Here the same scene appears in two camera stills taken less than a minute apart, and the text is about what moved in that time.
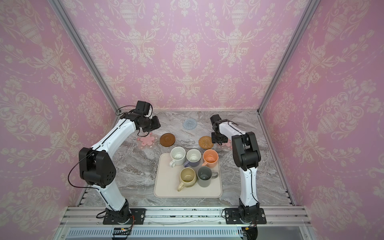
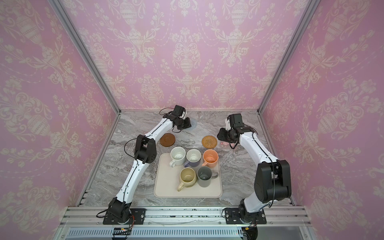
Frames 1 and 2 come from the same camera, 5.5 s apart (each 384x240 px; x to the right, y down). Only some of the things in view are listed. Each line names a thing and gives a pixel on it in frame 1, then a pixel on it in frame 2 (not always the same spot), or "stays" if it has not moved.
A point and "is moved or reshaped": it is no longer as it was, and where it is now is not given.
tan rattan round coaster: x=206 y=142 is moved or reshaped
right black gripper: x=219 y=139 → x=223 y=135
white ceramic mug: x=178 y=154 stays
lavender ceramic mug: x=193 y=157 stays
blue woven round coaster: x=189 y=124 stays
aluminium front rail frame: x=88 y=223 stays
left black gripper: x=156 y=123 → x=187 y=124
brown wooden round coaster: x=167 y=139 stays
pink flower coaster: x=226 y=146 stays
